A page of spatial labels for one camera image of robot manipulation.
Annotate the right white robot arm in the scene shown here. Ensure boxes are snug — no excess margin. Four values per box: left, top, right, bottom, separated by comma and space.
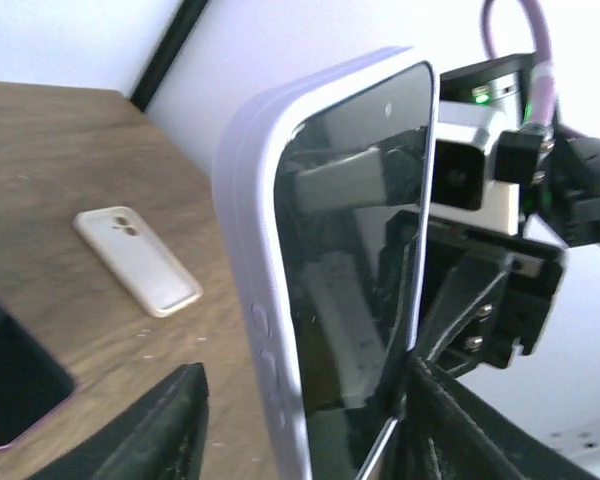
418, 121, 600, 377

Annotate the cream pink phone case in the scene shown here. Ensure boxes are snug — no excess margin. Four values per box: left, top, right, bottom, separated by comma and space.
73, 206, 203, 318

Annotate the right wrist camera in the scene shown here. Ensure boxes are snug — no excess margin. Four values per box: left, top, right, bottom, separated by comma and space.
430, 101, 544, 236

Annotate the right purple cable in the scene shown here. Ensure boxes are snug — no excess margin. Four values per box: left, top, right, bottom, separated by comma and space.
482, 0, 561, 131

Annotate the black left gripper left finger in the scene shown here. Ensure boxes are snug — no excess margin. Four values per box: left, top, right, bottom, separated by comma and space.
31, 363, 209, 480

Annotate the black enclosure frame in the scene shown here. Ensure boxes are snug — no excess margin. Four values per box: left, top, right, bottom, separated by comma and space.
129, 0, 209, 112

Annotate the black phone pink edge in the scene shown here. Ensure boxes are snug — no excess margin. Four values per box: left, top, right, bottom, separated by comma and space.
0, 305, 76, 450

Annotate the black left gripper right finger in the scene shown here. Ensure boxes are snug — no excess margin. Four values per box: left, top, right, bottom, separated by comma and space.
379, 357, 595, 480

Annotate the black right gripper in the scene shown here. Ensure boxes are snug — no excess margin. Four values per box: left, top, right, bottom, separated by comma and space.
419, 221, 565, 373

